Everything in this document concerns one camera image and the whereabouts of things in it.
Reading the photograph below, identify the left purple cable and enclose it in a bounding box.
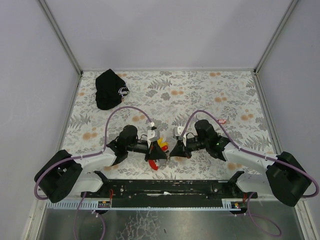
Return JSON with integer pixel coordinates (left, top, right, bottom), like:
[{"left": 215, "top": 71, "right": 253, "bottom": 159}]
[{"left": 33, "top": 106, "right": 156, "bottom": 240}]

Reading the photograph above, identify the yellow key tag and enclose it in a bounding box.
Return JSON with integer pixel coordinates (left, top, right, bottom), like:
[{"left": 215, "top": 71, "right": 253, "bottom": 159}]
[{"left": 157, "top": 137, "right": 168, "bottom": 148}]

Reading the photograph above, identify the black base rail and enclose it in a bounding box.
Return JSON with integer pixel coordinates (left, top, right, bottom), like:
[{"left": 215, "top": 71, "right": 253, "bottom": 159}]
[{"left": 85, "top": 179, "right": 251, "bottom": 210}]

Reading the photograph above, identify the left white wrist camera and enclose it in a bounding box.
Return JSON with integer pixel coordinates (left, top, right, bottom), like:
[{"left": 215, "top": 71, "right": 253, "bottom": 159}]
[{"left": 147, "top": 121, "right": 160, "bottom": 147}]

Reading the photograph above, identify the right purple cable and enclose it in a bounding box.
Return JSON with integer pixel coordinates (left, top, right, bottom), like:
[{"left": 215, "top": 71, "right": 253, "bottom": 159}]
[{"left": 181, "top": 109, "right": 320, "bottom": 237}]

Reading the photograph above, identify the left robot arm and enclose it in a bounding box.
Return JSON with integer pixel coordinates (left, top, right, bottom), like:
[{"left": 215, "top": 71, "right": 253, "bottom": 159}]
[{"left": 34, "top": 125, "right": 168, "bottom": 203}]

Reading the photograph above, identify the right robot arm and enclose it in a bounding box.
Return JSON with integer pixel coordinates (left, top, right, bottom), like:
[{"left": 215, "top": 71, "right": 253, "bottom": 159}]
[{"left": 169, "top": 119, "right": 312, "bottom": 207}]

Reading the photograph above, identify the red key tag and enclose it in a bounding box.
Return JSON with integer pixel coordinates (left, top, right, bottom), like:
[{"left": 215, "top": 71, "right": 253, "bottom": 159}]
[{"left": 218, "top": 119, "right": 226, "bottom": 124}]

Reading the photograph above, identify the purple cable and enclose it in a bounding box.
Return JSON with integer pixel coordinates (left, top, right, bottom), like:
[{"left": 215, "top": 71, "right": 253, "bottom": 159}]
[
  {"left": 181, "top": 109, "right": 320, "bottom": 237},
  {"left": 33, "top": 106, "right": 156, "bottom": 240}
]

